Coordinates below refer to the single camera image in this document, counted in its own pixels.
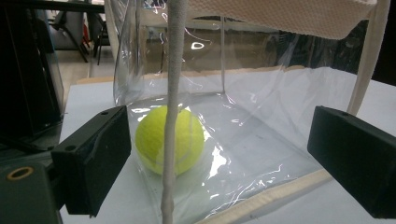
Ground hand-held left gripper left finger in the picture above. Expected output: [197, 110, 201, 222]
[50, 105, 132, 218]

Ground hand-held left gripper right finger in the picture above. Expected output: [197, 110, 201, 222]
[306, 105, 396, 219]

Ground yellow tennis ball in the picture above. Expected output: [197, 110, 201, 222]
[134, 105, 206, 176]

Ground clear plastic bag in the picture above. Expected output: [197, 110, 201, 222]
[104, 0, 392, 224]

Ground dark equipment case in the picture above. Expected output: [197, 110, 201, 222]
[0, 0, 65, 143]

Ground black chair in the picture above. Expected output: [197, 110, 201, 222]
[87, 12, 110, 66]

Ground dark desk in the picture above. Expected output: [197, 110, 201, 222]
[15, 0, 106, 14]

